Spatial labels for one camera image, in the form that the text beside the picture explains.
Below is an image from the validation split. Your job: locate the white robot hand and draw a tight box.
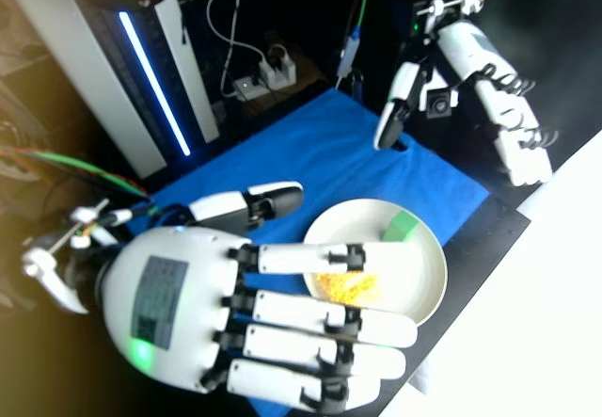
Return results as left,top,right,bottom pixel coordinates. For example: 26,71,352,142
373,19,561,187
93,180,420,413

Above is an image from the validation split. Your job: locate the bag of yellow beads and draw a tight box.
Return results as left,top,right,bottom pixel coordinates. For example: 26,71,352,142
314,270,380,305

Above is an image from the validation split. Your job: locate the green cube block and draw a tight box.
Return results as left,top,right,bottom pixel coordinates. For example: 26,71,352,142
381,212,420,244

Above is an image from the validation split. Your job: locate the white adapter with blue plug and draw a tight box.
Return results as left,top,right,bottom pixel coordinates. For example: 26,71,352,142
336,25,364,82

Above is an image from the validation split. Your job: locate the blue cloth bag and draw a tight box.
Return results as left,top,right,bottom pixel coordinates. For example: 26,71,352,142
126,87,493,417

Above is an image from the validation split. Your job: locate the white power strip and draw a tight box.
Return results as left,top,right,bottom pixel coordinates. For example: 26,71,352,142
232,44,298,103

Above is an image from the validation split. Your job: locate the white round plate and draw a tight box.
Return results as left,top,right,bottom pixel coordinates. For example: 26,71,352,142
303,199,449,329

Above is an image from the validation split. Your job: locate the white tower with blue light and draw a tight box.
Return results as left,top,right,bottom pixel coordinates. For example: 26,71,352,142
0,0,222,181

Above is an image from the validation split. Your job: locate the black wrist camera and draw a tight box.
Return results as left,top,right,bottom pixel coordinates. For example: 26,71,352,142
422,85,460,121

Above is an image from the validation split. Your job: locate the white cable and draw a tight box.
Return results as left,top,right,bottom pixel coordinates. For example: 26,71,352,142
205,0,270,99

